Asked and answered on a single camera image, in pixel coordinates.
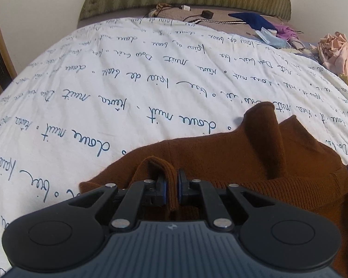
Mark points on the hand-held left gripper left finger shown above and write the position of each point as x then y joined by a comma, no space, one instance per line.
163,189

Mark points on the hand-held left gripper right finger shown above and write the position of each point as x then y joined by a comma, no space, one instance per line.
180,189

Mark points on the brown sweater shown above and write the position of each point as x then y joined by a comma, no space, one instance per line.
278,165

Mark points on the pink clothes pile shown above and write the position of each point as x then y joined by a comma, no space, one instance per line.
339,52

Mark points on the white printed blanket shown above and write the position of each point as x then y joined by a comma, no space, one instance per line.
104,92

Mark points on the light blue face mask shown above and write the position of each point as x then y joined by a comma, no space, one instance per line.
271,39

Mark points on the small items at headboard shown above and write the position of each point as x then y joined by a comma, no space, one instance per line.
174,14

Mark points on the black adapter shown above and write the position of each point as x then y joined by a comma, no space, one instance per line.
207,14

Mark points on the white charger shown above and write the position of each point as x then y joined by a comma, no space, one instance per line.
186,7

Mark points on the blue cloth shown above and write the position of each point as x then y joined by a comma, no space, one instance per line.
255,21

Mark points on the purple cloth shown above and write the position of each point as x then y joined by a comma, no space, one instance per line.
287,33

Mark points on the wooden chair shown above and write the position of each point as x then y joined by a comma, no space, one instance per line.
5,40

